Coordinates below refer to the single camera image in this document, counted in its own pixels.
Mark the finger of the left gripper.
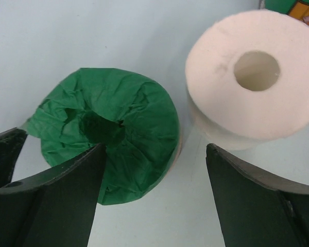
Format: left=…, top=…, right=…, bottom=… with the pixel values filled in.
left=0, top=128, right=27, bottom=188

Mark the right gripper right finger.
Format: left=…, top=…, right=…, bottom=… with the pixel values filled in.
left=206, top=144, right=309, bottom=246

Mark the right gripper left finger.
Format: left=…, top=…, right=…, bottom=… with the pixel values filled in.
left=0, top=144, right=106, bottom=246

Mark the unwrapped white paper roll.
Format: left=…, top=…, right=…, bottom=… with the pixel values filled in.
left=185, top=10, right=309, bottom=150

